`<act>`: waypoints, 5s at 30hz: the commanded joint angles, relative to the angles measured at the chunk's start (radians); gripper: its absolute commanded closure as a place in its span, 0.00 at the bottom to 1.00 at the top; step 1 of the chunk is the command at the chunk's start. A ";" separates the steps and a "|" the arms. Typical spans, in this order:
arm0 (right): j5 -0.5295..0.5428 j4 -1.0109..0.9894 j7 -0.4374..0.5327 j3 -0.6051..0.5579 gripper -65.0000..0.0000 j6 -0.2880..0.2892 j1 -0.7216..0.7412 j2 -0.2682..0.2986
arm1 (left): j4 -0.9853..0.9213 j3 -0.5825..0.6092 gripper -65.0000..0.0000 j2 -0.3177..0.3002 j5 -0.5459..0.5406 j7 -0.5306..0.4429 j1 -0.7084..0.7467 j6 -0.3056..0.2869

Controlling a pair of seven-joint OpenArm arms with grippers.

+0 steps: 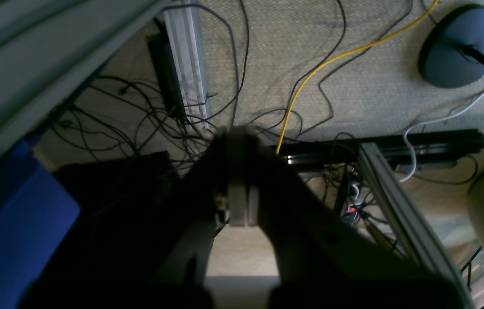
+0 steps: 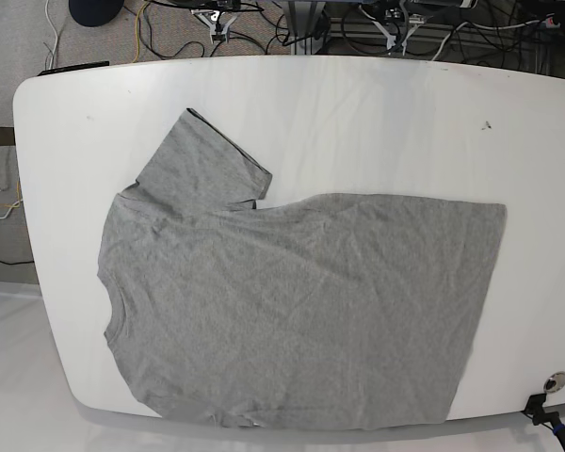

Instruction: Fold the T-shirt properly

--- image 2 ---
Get grey t-shirt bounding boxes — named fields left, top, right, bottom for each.
left=98, top=109, right=507, bottom=430

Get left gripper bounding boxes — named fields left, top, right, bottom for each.
left=371, top=11, right=427, bottom=53

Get silver table grommet right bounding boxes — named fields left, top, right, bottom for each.
left=543, top=371, right=565, bottom=394

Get yellow floor cable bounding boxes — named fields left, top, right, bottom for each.
left=132, top=0, right=148, bottom=63

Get white floor cable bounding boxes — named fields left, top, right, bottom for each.
left=41, top=0, right=63, bottom=72

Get dark blue round object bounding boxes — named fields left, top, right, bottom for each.
left=68, top=0, right=124, bottom=27

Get metal table leg frame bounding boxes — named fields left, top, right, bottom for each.
left=281, top=1, right=330, bottom=56

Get black clamp with cable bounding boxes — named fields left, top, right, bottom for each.
left=522, top=394, right=565, bottom=452

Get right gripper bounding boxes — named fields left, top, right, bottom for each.
left=191, top=9, right=238, bottom=43

